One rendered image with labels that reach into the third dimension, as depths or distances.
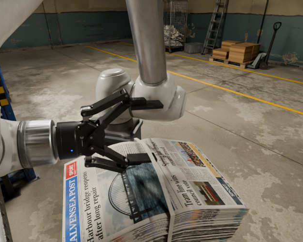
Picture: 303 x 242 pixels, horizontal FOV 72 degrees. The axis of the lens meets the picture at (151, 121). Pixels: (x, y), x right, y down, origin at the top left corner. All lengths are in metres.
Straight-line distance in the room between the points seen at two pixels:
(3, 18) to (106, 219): 0.39
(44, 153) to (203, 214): 0.34
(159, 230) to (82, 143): 0.24
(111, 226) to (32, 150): 0.21
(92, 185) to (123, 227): 0.15
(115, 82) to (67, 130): 0.47
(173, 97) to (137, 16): 0.32
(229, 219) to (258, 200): 1.63
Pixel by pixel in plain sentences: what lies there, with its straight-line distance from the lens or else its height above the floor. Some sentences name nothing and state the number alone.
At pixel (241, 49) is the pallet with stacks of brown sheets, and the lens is 6.49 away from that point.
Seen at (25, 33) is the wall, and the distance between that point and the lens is 9.57.
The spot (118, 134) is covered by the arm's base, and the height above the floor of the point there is 1.02.
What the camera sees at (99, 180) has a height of 1.13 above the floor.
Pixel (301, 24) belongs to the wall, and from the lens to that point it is 7.05.
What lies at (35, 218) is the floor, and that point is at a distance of 2.10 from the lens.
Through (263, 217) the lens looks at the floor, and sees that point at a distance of 2.09.
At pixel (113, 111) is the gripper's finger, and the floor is 1.32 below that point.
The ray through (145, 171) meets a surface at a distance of 0.54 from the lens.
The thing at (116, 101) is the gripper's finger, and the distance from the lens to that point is 0.41.
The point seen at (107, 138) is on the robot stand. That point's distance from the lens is 0.95.
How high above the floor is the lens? 1.51
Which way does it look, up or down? 29 degrees down
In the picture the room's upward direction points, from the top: straight up
